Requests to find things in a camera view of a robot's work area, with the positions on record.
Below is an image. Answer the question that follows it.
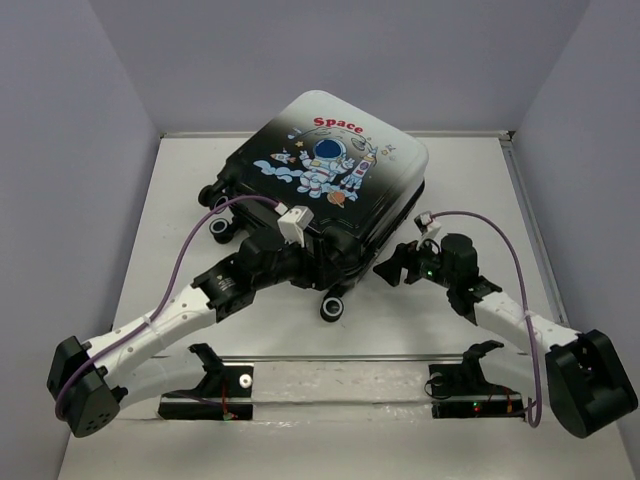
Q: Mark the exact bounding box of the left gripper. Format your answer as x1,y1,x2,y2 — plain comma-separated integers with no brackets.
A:
252,232,345,291

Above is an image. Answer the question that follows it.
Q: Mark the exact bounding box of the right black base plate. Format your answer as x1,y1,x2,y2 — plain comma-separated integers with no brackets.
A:
423,364,526,420

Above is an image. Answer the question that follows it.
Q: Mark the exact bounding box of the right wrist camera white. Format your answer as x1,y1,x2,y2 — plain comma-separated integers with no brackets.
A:
414,211,441,250

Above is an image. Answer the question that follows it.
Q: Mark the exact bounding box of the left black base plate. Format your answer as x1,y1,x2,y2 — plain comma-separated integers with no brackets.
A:
157,363,254,421

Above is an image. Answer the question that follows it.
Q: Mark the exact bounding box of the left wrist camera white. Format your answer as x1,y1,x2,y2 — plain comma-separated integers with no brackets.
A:
277,206,314,248

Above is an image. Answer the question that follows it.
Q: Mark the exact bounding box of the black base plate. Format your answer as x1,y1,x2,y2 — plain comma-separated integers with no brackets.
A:
423,364,526,420
157,363,254,421

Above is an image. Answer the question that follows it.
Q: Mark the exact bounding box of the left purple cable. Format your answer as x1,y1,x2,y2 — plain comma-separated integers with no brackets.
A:
54,194,286,423

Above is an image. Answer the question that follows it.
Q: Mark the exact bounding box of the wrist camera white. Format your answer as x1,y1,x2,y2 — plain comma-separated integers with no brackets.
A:
414,211,441,250
277,206,314,248

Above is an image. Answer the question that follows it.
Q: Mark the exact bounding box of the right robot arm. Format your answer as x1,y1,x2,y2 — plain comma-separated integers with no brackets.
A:
374,234,639,438

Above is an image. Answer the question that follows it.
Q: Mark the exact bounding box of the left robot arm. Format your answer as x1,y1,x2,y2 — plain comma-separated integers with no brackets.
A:
46,229,325,438

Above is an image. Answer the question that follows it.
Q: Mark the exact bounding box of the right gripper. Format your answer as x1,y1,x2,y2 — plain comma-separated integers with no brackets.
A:
372,233,456,289

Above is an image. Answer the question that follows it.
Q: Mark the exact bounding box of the black and white suitcase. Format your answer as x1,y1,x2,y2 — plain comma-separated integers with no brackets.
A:
198,90,428,322

